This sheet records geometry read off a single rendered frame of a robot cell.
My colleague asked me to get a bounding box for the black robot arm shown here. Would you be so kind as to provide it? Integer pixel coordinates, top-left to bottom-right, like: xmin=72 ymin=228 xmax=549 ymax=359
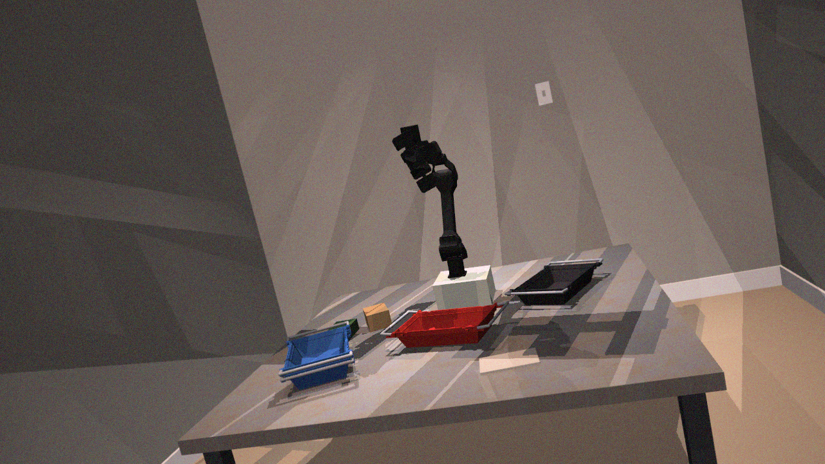
xmin=400 ymin=125 xmax=468 ymax=278

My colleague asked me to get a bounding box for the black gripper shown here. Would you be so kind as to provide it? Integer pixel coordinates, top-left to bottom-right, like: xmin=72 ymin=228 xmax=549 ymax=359
xmin=393 ymin=130 xmax=440 ymax=193

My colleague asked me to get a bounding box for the tan rectangular block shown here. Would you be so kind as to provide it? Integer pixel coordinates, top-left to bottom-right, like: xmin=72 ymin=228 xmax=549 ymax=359
xmin=363 ymin=303 xmax=392 ymax=332

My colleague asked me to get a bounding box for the green rectangular block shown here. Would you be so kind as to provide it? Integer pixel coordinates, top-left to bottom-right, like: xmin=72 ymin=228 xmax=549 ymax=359
xmin=327 ymin=318 xmax=359 ymax=341

